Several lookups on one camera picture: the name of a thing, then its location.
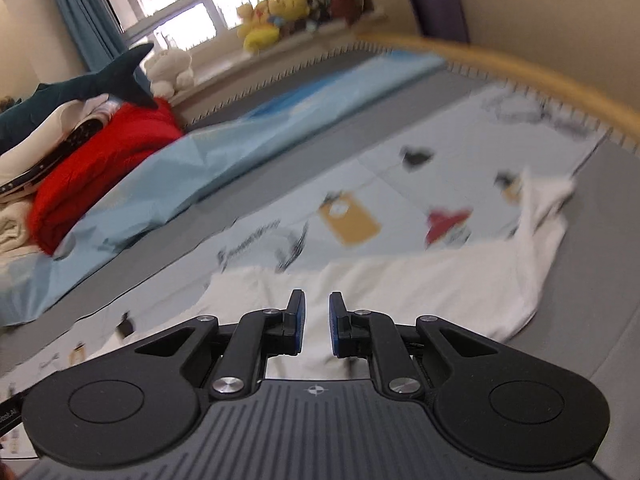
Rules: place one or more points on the purple box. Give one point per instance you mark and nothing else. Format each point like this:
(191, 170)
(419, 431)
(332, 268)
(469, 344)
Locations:
(439, 12)

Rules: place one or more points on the dark blue shark plush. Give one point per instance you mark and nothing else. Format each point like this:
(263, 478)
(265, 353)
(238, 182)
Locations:
(75, 87)

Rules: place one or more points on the white windowsill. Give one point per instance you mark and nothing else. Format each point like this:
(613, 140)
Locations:
(280, 50)

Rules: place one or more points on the blue curtain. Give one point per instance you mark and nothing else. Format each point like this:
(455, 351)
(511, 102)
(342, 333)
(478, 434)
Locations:
(82, 15)

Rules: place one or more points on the wooden bed frame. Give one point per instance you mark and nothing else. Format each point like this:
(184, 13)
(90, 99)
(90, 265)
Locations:
(525, 67)

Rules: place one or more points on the yellow bear plush toy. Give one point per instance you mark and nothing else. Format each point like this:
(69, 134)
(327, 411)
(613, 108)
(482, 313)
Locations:
(257, 30)

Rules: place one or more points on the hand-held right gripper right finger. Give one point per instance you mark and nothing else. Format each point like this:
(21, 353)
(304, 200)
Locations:
(334, 326)

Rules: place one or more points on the white small garment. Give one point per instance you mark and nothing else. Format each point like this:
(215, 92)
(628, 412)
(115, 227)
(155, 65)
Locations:
(425, 285)

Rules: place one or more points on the black striped cloth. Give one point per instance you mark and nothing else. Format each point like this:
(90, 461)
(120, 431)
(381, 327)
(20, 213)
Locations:
(75, 137)

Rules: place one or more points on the white plush toy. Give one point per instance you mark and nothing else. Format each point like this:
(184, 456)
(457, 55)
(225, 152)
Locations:
(170, 67)

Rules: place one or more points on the printed light bed sheet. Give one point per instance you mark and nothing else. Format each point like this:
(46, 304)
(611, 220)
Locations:
(380, 180)

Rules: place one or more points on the cream folded cloth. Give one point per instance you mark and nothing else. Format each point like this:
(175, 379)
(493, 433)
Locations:
(30, 150)

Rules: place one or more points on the light blue blanket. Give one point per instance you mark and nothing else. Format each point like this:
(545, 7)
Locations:
(250, 130)

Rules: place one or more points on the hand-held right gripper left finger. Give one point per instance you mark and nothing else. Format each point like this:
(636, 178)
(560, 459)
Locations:
(298, 321)

